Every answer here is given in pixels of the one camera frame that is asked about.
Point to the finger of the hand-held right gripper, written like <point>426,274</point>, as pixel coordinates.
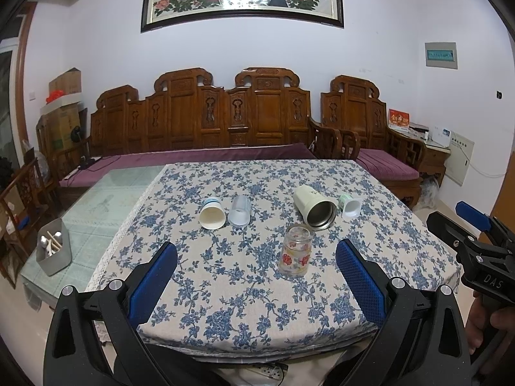
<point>448,229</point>
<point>471,214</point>

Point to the small cardboard box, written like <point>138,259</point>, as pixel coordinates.
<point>66,80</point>

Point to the small green white cup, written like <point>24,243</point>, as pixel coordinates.
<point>349,207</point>

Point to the carved wooden armchair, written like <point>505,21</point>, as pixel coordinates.
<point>362,108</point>

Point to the wooden chopstick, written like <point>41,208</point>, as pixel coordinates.
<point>56,239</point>

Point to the blue floral tablecloth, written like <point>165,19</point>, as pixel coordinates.
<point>241,301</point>

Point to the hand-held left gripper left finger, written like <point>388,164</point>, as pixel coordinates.
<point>155,285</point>

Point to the wooden side chair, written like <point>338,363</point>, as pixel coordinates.
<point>24,209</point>

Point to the red gift box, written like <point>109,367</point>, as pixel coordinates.
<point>398,118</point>

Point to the person's right hand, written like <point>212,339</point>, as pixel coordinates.
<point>476,325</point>

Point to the wooden side table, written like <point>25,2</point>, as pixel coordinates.
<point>436,161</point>

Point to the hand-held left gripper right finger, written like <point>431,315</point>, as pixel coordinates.
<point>362,285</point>

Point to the green glass top table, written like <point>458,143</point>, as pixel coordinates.
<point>102,217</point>

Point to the white spoon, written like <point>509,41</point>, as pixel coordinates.
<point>43,243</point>

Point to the white blue paper cup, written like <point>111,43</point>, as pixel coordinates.
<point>212,216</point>

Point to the translucent plastic cup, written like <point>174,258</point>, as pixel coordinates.
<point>240,211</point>

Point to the clear plastic bag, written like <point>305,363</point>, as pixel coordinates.
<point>429,193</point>

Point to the cream steel-lined thermos cup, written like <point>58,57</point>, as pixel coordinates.
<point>315,208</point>

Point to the white floor power strip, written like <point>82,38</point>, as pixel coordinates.
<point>263,370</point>

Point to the red plastic item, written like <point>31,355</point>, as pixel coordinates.
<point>54,96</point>

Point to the grey cutlery container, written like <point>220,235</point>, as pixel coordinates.
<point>54,261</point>

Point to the wall electrical panel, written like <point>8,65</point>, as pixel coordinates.
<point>441,55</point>

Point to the white wall distribution box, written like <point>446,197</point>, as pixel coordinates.
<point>460,157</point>

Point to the short purple seat cushion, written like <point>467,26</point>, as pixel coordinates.
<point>386,163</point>

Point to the large cardboard box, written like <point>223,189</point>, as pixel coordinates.
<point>62,126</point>

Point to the carved wooden sofa bench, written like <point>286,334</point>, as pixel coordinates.
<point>209,108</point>

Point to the long purple seat cushion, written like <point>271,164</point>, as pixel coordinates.
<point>193,155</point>

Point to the floral printed glass cup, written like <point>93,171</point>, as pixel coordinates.
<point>297,251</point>

